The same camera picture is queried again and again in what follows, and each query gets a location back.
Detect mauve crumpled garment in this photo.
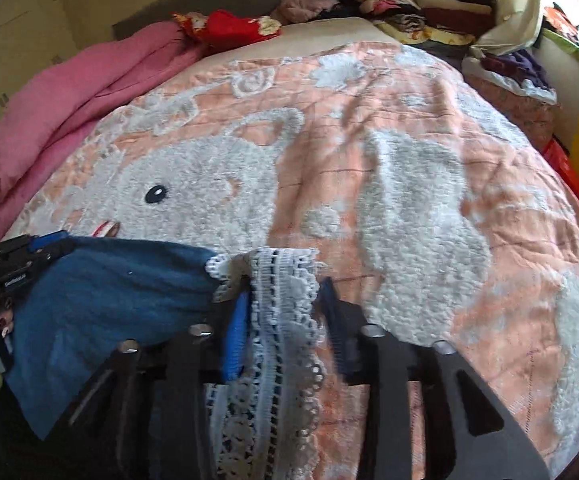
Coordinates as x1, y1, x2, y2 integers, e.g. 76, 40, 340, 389
270, 0, 339, 25

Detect pink folded duvet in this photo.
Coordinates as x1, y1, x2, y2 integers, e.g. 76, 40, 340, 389
0, 22, 204, 240

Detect blue denim pants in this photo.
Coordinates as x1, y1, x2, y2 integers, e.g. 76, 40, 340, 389
4, 234, 329, 480

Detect cream curtain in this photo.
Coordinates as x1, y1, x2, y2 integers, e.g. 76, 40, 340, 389
473, 0, 543, 55

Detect red patterned cloth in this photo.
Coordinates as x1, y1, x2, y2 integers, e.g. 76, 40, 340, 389
172, 10, 282, 51

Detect peach white tufted bedspread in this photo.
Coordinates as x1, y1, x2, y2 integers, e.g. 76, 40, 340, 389
10, 42, 579, 479

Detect purple cloth pile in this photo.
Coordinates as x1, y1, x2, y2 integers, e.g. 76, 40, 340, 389
461, 49, 557, 105

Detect stack of folded clothes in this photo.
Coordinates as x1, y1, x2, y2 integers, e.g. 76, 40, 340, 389
353, 0, 497, 47

